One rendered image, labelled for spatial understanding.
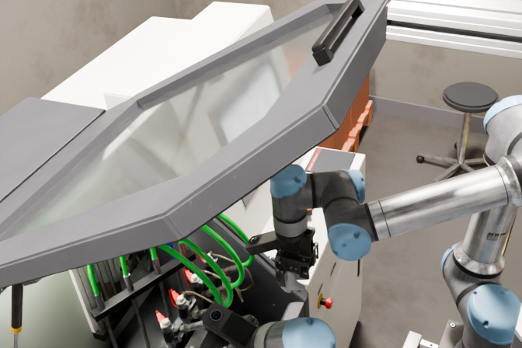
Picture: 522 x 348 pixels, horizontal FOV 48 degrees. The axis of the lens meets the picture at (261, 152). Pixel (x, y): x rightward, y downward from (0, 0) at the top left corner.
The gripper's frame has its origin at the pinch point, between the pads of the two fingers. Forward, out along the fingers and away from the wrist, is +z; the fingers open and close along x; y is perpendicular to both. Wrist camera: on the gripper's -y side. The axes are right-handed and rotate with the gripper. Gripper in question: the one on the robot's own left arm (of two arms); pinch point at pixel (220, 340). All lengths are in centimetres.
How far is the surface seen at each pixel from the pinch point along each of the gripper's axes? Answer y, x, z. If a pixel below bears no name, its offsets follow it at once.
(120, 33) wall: -116, 194, 266
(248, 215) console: -1, 49, 51
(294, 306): 24, 32, 40
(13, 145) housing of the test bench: -64, 14, 40
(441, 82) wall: 74, 270, 156
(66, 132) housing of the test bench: -56, 25, 37
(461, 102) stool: 71, 217, 108
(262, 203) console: 2, 58, 55
